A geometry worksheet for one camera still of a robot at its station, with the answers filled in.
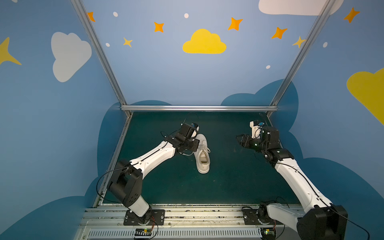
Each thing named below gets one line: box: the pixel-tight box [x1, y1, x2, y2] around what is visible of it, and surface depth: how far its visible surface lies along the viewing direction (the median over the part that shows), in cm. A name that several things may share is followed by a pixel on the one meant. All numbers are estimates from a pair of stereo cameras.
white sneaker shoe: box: [194, 133, 211, 174], surface depth 91 cm
